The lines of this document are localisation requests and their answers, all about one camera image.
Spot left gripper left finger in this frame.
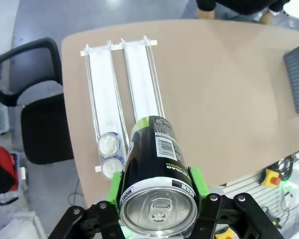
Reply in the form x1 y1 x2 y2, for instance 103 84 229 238
49 171 127 239

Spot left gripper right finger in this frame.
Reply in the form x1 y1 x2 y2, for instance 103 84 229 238
189 166 285 239

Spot blue white drink can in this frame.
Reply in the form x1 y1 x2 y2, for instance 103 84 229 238
98 132 122 158
101 156 124 180

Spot black energy drink can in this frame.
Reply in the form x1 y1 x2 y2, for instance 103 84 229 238
119 115 199 239

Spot person's right forearm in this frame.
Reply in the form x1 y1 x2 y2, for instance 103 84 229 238
196 0 217 12

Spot person's left forearm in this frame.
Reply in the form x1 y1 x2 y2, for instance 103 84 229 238
268 0 288 13

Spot white can dispenser rack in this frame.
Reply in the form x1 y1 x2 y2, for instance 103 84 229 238
79 35 165 180

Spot person's left hand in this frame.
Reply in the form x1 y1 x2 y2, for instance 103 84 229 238
260 10 274 25

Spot person's right hand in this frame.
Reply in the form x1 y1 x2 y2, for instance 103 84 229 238
197 6 215 20

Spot yellow plastic knob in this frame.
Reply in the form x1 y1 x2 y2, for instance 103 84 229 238
215 228 233 239

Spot grey slotted mounting plate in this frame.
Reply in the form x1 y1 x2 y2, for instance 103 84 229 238
223 171 299 239

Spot yellow emergency stop button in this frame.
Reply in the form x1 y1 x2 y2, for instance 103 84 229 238
261 168 282 188

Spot black office chair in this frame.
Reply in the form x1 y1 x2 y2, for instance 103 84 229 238
0 37 75 165

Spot red and black bag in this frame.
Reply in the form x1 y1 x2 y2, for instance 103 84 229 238
0 146 17 195

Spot person's blue jeans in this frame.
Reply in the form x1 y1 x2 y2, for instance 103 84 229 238
214 3 271 23

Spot person's black jacket torso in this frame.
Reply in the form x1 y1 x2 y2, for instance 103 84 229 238
214 0 272 6

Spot black cable bundle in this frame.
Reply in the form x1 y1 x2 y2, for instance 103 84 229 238
271 149 299 180

